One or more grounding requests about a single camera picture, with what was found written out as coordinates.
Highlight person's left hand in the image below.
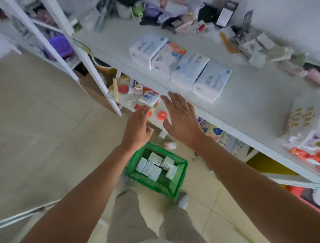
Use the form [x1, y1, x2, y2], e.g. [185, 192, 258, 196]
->
[121, 105, 154, 151]

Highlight person's right hand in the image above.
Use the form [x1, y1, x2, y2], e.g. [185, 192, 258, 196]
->
[160, 92, 207, 150]

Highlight person's left forearm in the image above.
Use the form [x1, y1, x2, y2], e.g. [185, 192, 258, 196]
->
[21, 144, 141, 243]

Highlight person's right forearm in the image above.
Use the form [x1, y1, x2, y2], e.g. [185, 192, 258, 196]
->
[194, 136, 320, 243]

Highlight white blue toy packet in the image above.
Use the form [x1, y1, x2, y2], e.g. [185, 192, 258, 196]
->
[139, 90, 160, 107]

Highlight colourful dotted packet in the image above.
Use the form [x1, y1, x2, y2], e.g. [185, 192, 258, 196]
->
[199, 117, 224, 142]

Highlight pile of small white packets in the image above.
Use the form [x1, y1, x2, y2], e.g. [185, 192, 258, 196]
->
[135, 152, 178, 182]

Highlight white tissue pack orange corner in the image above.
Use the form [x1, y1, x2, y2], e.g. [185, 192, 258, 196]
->
[151, 42, 187, 79]

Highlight wooden stick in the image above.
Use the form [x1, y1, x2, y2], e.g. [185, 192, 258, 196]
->
[112, 78, 120, 103]

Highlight green plastic shopping basket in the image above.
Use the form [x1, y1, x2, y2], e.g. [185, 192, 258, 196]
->
[125, 142, 189, 199]

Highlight white printed packet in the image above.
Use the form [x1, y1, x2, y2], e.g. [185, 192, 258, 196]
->
[220, 132, 251, 162]

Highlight large white shelf unit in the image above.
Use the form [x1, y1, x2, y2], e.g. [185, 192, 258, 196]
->
[41, 0, 320, 190]

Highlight person's white right shoe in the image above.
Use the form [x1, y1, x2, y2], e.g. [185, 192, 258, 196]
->
[177, 192, 189, 210]

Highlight person's beige trousers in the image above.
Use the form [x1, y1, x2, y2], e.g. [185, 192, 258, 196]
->
[107, 187, 207, 243]

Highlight purple pouch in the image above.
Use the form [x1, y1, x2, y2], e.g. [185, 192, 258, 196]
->
[144, 3, 162, 18]

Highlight yellow box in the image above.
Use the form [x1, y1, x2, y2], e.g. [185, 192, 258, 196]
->
[246, 152, 298, 176]

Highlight white card in black box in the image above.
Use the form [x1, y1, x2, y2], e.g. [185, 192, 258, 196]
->
[216, 1, 239, 28]

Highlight green bottle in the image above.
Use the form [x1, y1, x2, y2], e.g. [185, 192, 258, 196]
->
[132, 1, 144, 18]

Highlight black slotted spatula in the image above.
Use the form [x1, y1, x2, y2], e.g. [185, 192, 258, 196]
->
[232, 10, 254, 40]

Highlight white pack with yellow dots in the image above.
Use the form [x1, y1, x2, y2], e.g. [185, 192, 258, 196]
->
[279, 99, 320, 149]

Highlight orange packet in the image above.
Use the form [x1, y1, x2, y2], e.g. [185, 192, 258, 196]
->
[289, 147, 320, 166]

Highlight purple plastic container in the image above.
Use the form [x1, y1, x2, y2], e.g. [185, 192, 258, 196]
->
[45, 35, 75, 60]

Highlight red and black bag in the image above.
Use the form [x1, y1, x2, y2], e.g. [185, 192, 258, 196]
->
[285, 185, 320, 213]

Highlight white metal bar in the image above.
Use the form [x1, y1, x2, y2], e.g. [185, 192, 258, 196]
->
[0, 199, 61, 229]

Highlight narrow white shelf unit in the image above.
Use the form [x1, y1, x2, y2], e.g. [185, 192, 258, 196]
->
[0, 0, 81, 83]

